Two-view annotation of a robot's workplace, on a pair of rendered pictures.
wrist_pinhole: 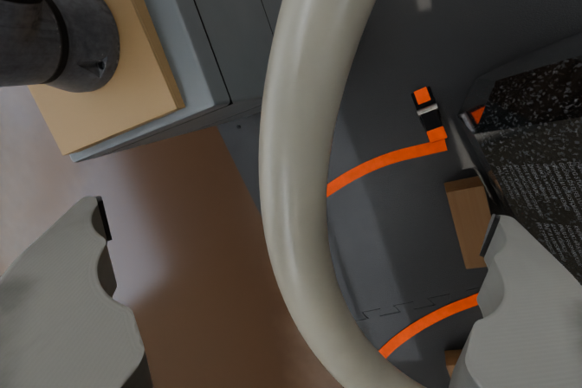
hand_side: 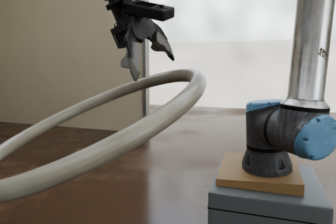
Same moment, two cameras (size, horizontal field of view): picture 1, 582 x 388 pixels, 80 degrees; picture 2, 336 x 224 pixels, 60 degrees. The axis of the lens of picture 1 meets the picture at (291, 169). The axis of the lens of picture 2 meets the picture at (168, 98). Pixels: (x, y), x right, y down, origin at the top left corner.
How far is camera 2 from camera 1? 0.69 m
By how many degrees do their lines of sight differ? 59
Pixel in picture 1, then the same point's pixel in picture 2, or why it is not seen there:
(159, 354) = (115, 194)
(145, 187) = not seen: outside the picture
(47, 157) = not seen: hidden behind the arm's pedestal
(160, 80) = (231, 179)
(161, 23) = (257, 192)
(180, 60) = (236, 191)
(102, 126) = (226, 162)
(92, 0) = (274, 170)
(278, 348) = not seen: outside the picture
